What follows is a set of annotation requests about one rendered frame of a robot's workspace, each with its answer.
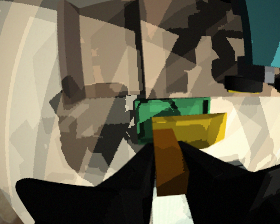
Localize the yellow wedge with orange handle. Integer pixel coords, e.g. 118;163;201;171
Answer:
152;113;228;197

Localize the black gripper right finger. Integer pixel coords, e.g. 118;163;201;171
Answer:
177;141;280;224

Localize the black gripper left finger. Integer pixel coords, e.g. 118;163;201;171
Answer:
15;143;156;224

